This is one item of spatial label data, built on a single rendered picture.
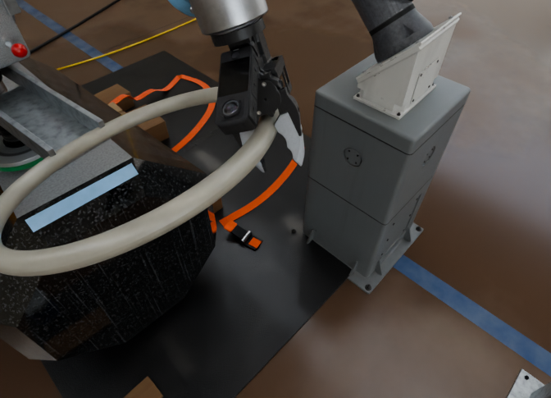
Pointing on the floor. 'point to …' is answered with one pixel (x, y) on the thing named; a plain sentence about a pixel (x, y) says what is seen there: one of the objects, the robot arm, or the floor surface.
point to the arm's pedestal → (373, 171)
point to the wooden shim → (145, 390)
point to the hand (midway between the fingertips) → (279, 164)
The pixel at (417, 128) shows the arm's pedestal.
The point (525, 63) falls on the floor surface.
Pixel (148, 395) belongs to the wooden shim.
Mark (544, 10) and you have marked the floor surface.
